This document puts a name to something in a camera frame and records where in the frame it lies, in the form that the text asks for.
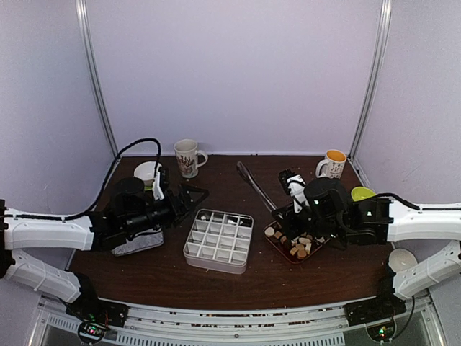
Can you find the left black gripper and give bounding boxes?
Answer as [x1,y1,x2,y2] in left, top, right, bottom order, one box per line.
[123,182,209,236]

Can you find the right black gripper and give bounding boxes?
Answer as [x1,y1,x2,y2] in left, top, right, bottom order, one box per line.
[272,203,346,242]

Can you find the white divided tin box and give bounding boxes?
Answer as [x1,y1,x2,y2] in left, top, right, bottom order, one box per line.
[183,209,254,275]

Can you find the bunny print tin lid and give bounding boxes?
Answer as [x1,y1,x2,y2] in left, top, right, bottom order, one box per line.
[111,230,164,257]

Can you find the metal tongs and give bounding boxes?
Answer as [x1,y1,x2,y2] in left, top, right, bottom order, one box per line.
[236,161,277,212]

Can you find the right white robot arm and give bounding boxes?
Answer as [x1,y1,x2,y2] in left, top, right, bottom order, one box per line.
[273,170,460,319]

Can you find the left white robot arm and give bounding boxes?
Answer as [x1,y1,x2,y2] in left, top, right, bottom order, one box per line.
[1,177,209,320]

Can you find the red chocolate tray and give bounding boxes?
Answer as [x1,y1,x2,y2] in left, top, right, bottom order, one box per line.
[263,221,330,264]

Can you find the tall coral print mug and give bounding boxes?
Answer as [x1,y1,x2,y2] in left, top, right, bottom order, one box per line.
[174,139,208,179]

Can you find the white bowl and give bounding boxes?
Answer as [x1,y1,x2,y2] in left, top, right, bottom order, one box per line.
[133,161,161,187]

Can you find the yellow interior mug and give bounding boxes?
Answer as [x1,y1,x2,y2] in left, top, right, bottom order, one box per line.
[315,149,347,179]

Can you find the lime green bowl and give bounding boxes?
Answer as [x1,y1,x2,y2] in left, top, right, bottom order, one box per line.
[351,186,376,202]

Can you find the white bowl off table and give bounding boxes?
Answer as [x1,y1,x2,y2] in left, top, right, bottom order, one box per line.
[388,248,418,272]

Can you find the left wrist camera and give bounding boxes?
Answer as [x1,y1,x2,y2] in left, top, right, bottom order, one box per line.
[152,166,169,200]

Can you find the front metal rail base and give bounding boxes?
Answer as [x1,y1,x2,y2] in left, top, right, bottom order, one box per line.
[35,302,442,346]

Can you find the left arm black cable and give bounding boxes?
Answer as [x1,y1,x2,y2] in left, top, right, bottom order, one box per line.
[0,138,162,221]

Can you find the right aluminium frame post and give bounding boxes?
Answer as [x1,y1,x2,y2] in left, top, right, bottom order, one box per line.
[349,0,393,162]

